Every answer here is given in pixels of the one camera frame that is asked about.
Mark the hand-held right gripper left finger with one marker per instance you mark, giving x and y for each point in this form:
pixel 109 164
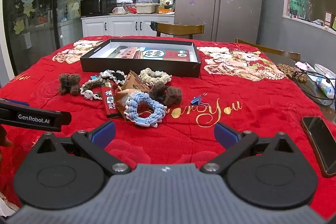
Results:
pixel 102 134

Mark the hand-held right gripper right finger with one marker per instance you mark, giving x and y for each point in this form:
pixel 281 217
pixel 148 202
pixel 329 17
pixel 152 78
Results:
pixel 225 136

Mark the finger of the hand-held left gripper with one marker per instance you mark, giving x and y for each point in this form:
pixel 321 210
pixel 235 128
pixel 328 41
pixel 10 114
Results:
pixel 15 102
pixel 66 118

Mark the red lighter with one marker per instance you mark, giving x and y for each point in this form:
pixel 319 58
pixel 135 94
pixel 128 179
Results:
pixel 109 106

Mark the brown pom-pom hair clip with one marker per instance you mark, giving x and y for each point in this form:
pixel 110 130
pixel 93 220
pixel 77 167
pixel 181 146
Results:
pixel 173 95
pixel 74 82

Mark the brown and white crochet scrunchie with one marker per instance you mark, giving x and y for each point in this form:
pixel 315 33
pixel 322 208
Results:
pixel 89 87

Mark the blue binder clip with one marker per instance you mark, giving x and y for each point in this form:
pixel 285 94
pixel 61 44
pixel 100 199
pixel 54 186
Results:
pixel 195 101

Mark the black and white scrunchie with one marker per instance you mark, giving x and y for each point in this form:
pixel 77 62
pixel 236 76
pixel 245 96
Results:
pixel 118 77

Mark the blue crochet scrunchie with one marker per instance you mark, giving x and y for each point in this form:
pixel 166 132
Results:
pixel 158 112

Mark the cream crochet scrunchie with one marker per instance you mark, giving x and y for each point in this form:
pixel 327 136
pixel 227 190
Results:
pixel 149 78

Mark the black shallow box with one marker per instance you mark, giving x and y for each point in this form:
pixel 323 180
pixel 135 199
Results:
pixel 131 65

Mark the person's left hand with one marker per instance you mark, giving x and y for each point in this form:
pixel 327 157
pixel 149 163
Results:
pixel 4 138

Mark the red printed blanket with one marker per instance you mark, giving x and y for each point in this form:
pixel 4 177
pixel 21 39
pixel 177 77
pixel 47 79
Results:
pixel 183 140

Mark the glass door with stickers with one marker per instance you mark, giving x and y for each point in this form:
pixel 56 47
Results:
pixel 44 16

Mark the wooden bead trivet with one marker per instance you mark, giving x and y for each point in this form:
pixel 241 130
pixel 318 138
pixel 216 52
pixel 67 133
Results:
pixel 288 70

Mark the black smartphone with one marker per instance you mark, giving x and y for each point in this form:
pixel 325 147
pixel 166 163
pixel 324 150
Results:
pixel 320 145

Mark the colourful printed booklet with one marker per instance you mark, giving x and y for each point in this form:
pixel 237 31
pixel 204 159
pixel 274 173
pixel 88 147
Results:
pixel 157 53

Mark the wooden chair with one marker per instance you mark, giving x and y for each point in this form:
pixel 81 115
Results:
pixel 275 50
pixel 181 28

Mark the pink and white packet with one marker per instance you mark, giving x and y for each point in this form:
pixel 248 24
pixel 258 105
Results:
pixel 303 65

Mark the white kitchen cabinet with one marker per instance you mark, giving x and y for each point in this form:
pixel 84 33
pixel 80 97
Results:
pixel 123 26

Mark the white and blue packet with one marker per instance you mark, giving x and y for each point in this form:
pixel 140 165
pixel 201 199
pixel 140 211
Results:
pixel 326 87

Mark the black microwave oven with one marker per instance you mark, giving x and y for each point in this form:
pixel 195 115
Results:
pixel 92 6

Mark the white plate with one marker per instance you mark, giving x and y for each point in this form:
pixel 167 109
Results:
pixel 325 69

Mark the white cup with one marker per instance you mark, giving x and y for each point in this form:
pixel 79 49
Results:
pixel 120 10

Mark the red packet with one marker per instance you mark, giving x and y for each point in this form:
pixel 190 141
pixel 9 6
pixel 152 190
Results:
pixel 130 9

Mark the beige plastic basin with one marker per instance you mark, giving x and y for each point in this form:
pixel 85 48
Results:
pixel 147 8

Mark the orange box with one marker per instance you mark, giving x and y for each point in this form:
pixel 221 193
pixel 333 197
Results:
pixel 165 11

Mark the green box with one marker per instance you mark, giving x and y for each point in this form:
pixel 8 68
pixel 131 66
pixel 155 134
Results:
pixel 298 3

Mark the small picture frame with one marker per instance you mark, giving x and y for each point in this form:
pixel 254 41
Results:
pixel 328 19

